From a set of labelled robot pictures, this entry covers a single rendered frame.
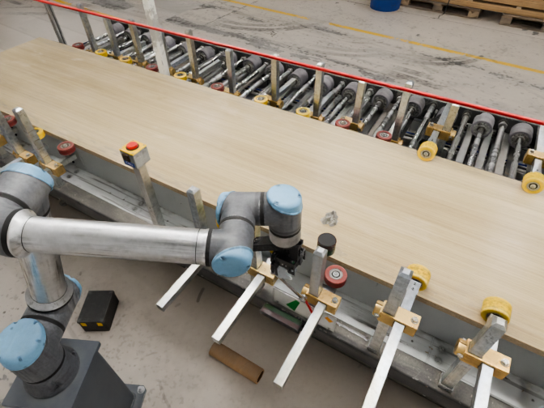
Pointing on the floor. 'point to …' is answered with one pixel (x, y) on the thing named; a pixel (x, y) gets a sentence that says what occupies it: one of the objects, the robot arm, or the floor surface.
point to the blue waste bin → (385, 5)
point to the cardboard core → (236, 362)
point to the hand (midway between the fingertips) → (279, 274)
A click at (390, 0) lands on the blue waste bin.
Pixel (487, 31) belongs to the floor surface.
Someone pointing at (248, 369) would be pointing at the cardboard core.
